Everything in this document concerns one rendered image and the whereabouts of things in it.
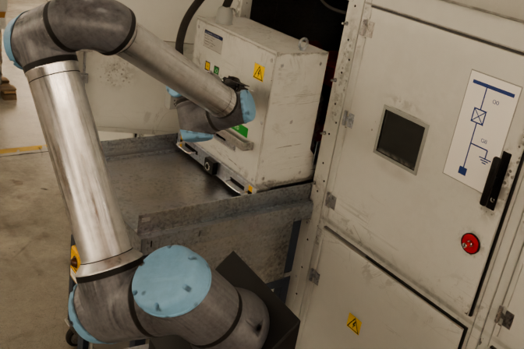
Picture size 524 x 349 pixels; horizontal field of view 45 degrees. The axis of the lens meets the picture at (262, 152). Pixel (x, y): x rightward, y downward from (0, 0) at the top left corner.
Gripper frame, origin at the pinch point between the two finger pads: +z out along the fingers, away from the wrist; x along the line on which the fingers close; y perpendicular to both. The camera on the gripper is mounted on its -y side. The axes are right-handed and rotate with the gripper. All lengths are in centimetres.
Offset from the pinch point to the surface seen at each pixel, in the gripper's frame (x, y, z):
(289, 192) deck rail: -29.2, 17.9, 18.6
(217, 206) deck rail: -36.8, 10.0, -9.7
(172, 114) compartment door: -23, -54, 29
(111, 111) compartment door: -28, -70, 10
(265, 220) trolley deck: -39.3, 18.0, 8.8
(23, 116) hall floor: -92, -286, 127
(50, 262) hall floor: -118, -107, 32
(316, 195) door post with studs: -28.0, 24.1, 27.1
